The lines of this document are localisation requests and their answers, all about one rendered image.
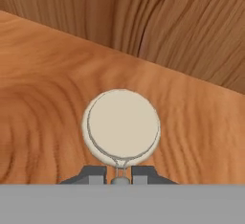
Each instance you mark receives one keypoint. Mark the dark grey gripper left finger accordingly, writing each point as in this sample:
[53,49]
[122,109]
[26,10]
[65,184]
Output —
[94,171]

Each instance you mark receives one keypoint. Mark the white round disc with stem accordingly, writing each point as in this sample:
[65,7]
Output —
[122,125]

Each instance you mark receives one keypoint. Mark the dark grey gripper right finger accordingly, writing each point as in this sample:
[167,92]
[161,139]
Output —
[143,171]

